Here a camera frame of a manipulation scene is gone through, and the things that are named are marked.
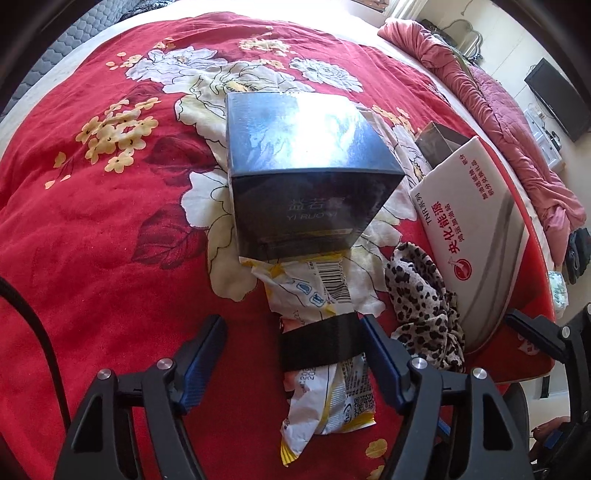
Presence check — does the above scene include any black elastic band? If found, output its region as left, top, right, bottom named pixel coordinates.
left=279, top=314, right=368, bottom=372

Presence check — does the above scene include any glossy black box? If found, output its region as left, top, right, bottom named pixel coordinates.
left=225, top=91, right=404, bottom=259

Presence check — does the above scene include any pink quilt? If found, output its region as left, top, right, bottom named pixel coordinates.
left=378, top=17, right=587, bottom=241

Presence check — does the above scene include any yellow white snack packet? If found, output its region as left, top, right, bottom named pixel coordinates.
left=240, top=258, right=377, bottom=467

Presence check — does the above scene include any leopard print scrunchie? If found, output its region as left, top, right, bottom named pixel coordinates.
left=384, top=242, right=466, bottom=374

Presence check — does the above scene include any vanity mirror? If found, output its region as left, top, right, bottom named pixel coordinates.
left=434, top=16, right=485, bottom=61

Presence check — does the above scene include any red floral blanket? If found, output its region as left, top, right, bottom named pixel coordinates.
left=0, top=11, right=557, bottom=480

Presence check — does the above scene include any grey cardboard box tray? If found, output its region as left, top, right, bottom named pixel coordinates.
left=416, top=121, right=467, bottom=169

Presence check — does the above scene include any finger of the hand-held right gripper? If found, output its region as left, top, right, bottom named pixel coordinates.
left=504, top=302, right=591, bottom=402

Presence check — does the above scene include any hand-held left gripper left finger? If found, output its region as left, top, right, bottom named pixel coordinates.
left=54, top=314, right=228, bottom=480

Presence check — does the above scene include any black flat television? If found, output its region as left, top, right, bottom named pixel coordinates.
left=524, top=58, right=591, bottom=143

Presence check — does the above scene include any grey quilted headboard cover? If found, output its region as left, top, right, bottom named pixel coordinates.
left=0, top=0, right=178, bottom=123

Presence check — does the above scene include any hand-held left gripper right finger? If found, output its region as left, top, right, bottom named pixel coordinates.
left=359, top=314, right=541, bottom=480

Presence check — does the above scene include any red tissue pack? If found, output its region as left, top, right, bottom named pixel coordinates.
left=409, top=136, right=531, bottom=354

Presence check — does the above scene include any black cable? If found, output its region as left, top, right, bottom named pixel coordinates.
left=0, top=276, right=72, bottom=430

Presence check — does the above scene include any white drawer cabinet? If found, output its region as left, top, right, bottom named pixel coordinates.
left=526, top=104, right=566, bottom=174

